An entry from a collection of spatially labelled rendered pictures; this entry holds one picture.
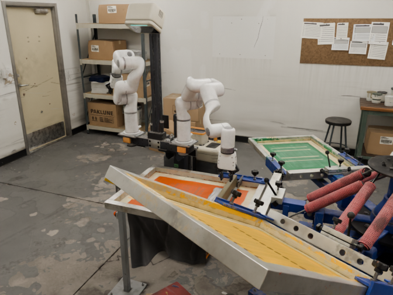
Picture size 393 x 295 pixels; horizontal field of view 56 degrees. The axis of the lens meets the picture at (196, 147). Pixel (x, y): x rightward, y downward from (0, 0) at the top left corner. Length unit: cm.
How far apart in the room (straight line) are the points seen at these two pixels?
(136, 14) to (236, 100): 374
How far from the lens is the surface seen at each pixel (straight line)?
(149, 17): 234
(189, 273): 313
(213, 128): 195
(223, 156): 197
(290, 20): 563
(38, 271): 340
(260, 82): 577
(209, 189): 226
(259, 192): 217
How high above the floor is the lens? 196
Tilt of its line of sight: 20 degrees down
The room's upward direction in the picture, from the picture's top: straight up
